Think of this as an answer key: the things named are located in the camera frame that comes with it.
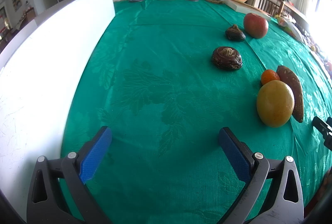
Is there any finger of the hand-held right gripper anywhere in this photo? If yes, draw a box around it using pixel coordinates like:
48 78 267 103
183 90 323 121
312 116 332 151

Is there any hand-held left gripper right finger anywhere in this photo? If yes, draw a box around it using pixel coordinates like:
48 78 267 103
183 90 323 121
218 127 304 224

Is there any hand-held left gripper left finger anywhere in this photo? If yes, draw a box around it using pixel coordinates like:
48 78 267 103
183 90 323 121
27 126 113 224

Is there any large sweet potato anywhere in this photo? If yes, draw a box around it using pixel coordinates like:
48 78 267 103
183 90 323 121
276 65 304 123

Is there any yellow round fruit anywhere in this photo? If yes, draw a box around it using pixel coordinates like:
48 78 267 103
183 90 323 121
256 80 295 128

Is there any tangerine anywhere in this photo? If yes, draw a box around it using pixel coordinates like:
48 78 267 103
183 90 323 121
261 69 281 86

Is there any clutter of small items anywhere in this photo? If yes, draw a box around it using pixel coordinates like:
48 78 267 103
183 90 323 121
307 34 332 71

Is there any dark brown water caltrop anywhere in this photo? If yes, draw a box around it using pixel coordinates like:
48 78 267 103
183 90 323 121
212 47 243 70
225 24 246 42

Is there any green tablecloth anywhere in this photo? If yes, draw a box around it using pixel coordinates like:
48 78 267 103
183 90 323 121
60 0 332 224

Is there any white board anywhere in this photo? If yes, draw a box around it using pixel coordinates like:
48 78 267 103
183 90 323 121
0 0 116 219

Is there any white plastic bag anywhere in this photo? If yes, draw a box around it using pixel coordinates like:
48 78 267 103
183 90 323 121
276 16 304 40

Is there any red apple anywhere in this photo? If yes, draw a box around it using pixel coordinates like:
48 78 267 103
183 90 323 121
243 13 269 39

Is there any wooden bench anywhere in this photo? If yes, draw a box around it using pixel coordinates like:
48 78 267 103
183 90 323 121
253 0 309 22

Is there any flat white book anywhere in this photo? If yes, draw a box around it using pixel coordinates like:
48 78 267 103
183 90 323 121
223 0 271 21

